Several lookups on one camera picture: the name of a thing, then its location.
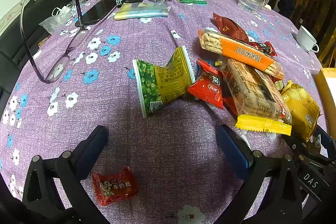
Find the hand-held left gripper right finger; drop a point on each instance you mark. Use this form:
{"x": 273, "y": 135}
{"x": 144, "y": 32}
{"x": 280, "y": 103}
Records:
{"x": 231, "y": 150}

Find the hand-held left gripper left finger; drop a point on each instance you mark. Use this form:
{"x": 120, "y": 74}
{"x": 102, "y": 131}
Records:
{"x": 94, "y": 145}

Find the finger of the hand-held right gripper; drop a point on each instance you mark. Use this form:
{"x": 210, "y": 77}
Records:
{"x": 307, "y": 149}
{"x": 326, "y": 138}

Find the golden yellow snack packet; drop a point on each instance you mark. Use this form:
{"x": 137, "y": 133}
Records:
{"x": 299, "y": 108}

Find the white box yellow tape rim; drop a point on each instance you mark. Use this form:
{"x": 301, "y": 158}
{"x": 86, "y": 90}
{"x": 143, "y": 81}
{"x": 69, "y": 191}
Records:
{"x": 326, "y": 92}

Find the red cartoon milk candy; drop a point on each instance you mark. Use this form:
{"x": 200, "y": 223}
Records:
{"x": 115, "y": 187}

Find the red candy black label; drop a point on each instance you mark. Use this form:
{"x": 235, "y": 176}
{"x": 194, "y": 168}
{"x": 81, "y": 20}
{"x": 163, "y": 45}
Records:
{"x": 204, "y": 92}

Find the clear biscuit packet black label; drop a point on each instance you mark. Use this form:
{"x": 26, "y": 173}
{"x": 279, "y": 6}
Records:
{"x": 252, "y": 90}

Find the green pea snack packet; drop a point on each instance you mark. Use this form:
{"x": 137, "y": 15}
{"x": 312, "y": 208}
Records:
{"x": 157, "y": 82}

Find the orange biscuit packet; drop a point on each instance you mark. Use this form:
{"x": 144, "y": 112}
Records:
{"x": 244, "y": 53}

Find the yellow flat snack packet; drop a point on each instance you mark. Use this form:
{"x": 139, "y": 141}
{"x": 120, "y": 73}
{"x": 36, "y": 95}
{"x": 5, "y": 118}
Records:
{"x": 262, "y": 124}

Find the purple floral tablecloth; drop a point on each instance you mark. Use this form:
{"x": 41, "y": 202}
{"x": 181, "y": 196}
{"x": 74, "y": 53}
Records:
{"x": 162, "y": 150}

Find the white ceramic cup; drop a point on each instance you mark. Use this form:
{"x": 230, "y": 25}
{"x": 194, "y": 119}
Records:
{"x": 305, "y": 39}

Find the dark red black candy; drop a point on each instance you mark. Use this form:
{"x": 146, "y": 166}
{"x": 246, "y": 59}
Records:
{"x": 265, "y": 48}

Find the dark red snack packet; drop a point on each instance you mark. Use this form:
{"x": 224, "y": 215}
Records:
{"x": 231, "y": 27}

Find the clear plastic bag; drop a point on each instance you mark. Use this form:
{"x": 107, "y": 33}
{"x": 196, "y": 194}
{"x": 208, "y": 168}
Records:
{"x": 52, "y": 22}

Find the wooden stair railing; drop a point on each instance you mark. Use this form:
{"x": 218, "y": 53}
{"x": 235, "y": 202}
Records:
{"x": 309, "y": 8}

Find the black chair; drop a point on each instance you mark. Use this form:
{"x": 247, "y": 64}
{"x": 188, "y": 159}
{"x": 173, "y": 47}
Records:
{"x": 15, "y": 37}

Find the black smartphone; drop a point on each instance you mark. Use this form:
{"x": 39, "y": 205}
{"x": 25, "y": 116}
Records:
{"x": 97, "y": 10}

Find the dark standing figure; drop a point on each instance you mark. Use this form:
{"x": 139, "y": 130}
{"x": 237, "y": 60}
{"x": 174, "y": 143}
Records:
{"x": 286, "y": 2}

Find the cream tube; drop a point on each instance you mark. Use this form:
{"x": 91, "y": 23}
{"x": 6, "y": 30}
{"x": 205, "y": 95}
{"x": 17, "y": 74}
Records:
{"x": 267, "y": 7}

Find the small black white tag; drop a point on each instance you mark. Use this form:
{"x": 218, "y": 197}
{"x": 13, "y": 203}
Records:
{"x": 119, "y": 0}

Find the green pen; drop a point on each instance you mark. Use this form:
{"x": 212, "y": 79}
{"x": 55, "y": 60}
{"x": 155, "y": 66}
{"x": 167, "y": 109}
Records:
{"x": 194, "y": 1}

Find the purple frame eyeglasses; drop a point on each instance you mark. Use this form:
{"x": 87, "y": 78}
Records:
{"x": 76, "y": 41}

